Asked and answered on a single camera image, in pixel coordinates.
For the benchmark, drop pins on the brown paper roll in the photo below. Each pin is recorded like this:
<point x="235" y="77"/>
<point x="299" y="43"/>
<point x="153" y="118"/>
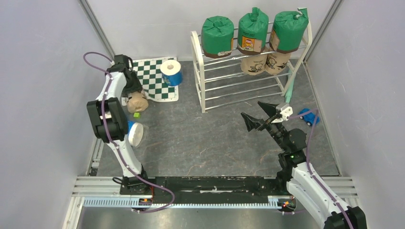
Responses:
<point x="276" y="62"/>

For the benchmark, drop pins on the green paper roll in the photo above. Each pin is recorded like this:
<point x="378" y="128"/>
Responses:
<point x="252" y="32"/>

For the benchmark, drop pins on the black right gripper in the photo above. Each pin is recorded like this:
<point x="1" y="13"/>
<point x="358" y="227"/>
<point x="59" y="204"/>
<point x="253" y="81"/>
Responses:
<point x="265" y="121"/>

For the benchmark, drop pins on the cream metal shelf rack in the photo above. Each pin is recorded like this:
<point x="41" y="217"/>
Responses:
<point x="239" y="77"/>

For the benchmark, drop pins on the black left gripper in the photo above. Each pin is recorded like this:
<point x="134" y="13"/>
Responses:
<point x="137" y="86"/>

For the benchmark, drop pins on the blue white roll rear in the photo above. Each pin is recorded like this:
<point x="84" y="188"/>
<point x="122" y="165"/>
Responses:
<point x="171" y="72"/>

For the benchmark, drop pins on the green white chessboard mat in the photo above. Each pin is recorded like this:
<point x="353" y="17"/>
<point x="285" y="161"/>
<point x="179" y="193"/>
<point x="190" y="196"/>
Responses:
<point x="150" y="76"/>

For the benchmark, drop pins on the blue toy car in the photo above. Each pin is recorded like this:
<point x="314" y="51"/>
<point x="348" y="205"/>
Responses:
<point x="309" y="118"/>

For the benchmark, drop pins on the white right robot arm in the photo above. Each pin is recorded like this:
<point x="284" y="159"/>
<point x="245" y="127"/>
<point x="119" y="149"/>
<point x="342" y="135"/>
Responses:
<point x="298" y="176"/>

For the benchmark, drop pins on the green brown roll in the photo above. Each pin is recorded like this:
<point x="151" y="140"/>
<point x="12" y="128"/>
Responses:
<point x="288" y="29"/>

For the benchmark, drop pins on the mint green stick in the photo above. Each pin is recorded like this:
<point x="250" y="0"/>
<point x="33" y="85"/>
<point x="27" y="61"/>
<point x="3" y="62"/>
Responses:
<point x="289" y="92"/>

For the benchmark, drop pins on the brown roll with cartoon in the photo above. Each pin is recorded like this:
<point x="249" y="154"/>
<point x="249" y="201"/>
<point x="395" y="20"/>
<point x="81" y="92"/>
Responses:
<point x="253" y="65"/>

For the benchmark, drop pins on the green roll on shelf left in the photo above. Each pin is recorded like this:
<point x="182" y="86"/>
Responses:
<point x="217" y="36"/>

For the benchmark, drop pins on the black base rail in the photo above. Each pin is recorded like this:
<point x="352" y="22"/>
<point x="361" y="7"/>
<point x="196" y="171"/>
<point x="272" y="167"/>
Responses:
<point x="183" y="192"/>

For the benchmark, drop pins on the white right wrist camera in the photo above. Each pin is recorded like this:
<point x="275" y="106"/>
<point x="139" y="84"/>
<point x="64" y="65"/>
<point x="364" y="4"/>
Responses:
<point x="283" y="112"/>

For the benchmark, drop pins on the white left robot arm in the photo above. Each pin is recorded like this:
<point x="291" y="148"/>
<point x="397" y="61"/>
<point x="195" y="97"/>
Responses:
<point x="110" y="124"/>

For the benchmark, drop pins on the brown roll with label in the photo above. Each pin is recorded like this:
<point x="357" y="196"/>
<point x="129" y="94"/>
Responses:
<point x="137" y="102"/>

